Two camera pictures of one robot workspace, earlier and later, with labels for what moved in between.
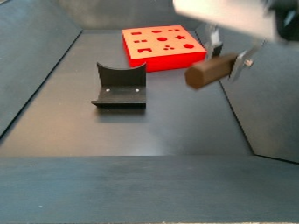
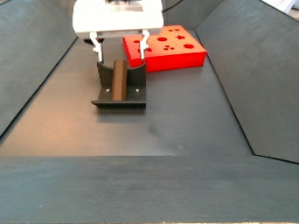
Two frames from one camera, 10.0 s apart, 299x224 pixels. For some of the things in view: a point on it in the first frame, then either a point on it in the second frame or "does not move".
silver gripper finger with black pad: (214, 45) to (98, 48)
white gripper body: (271, 17) to (98, 16)
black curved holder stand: (123, 87) does not move
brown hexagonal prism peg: (210, 69) to (119, 80)
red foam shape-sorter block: (163, 47) does not move
